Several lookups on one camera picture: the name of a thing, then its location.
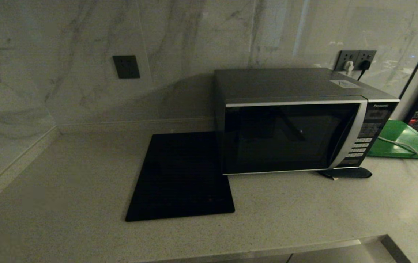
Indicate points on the black glass induction cooktop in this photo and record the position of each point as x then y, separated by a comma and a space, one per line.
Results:
179, 175

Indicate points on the silver black microwave oven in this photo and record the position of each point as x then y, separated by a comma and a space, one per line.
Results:
285, 83

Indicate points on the green plastic cutting board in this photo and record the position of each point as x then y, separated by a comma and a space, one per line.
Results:
402, 142

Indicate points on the white power plug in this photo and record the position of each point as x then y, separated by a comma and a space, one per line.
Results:
348, 67

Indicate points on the double grey wall socket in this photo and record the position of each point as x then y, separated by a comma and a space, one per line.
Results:
355, 55

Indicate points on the single black wall socket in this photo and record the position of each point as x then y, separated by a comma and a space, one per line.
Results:
126, 67

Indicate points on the black glass microwave door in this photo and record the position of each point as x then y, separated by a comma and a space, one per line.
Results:
278, 138

